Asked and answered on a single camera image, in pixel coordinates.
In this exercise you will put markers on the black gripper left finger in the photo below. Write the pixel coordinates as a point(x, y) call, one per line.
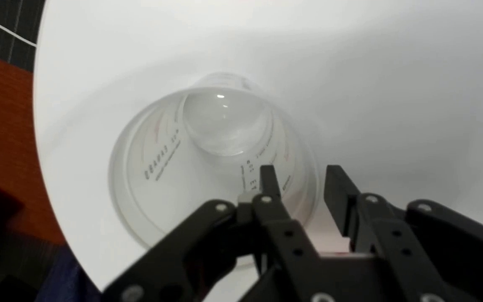
point(242, 252)

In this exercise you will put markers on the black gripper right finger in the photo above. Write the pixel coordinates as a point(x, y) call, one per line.
point(436, 252)

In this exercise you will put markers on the clear plastic measuring cup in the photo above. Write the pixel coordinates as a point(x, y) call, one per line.
point(163, 168)

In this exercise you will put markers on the dark blue cloth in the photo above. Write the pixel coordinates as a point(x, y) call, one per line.
point(66, 279)

